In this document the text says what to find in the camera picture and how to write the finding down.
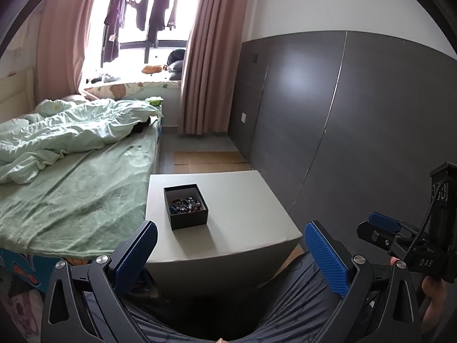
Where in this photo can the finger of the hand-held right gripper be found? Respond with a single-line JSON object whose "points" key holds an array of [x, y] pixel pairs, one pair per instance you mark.
{"points": [[373, 236], [383, 220]]}

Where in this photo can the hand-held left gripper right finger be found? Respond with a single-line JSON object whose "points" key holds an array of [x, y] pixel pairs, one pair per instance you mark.
{"points": [[326, 253]]}

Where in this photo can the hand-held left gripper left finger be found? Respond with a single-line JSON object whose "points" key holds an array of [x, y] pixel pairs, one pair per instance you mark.
{"points": [[137, 246]]}

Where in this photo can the black box with white lining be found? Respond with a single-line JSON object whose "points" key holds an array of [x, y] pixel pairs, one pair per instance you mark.
{"points": [[189, 219]]}

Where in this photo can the pile of mixed jewelry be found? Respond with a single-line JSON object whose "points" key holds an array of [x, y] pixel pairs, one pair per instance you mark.
{"points": [[184, 205]]}

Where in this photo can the person's right hand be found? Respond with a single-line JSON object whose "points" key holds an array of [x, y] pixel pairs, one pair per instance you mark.
{"points": [[437, 300]]}

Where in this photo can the green bed sheet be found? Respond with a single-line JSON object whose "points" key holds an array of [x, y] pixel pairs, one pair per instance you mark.
{"points": [[71, 193]]}

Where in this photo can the dark striped pants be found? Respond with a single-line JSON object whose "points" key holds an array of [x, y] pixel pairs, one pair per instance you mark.
{"points": [[250, 311]]}

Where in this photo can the white low table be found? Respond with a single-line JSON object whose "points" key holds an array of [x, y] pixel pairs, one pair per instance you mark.
{"points": [[232, 203]]}

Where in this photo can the flattened brown cardboard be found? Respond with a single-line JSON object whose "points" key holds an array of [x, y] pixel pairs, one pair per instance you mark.
{"points": [[210, 160]]}

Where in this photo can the black cloth item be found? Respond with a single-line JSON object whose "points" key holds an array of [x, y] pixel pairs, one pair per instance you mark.
{"points": [[141, 125]]}

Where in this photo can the bed with printed side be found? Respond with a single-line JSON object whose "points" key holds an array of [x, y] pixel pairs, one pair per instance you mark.
{"points": [[18, 268]]}

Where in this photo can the pink floral cloth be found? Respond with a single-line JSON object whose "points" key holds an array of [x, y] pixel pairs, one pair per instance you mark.
{"points": [[16, 311]]}

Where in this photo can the light green quilt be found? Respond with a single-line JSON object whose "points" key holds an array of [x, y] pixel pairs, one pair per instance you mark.
{"points": [[71, 125]]}

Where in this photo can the green and white packet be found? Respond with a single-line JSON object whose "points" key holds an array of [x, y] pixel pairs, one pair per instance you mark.
{"points": [[154, 100]]}

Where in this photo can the cartoon printed cushion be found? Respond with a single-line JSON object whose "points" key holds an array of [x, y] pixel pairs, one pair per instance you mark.
{"points": [[121, 89]]}

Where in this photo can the pink pillow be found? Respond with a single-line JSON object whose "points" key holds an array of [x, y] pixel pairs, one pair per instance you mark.
{"points": [[73, 98]]}

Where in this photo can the orange plush toy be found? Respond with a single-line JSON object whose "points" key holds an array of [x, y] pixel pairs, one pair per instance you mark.
{"points": [[152, 69]]}

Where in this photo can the dark bag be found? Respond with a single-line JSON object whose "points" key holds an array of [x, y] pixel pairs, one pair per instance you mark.
{"points": [[175, 62]]}

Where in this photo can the cream headboard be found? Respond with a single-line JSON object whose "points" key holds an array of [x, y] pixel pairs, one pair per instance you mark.
{"points": [[16, 93]]}

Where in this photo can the pink curtain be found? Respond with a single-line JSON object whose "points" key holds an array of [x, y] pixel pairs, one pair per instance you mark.
{"points": [[210, 60], [60, 43]]}

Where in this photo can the clothes hanging at window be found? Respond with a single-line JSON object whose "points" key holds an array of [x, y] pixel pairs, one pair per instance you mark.
{"points": [[167, 43]]}

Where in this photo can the purple hanging shirt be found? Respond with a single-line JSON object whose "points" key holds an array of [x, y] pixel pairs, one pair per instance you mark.
{"points": [[114, 25]]}

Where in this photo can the black hanging garment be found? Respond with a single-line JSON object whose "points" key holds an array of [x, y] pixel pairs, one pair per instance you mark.
{"points": [[159, 14]]}

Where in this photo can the dark hanging garment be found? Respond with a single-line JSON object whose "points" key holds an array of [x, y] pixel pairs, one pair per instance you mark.
{"points": [[142, 10]]}

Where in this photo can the grey hanging garment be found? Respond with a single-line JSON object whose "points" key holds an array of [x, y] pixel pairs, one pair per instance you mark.
{"points": [[174, 7]]}

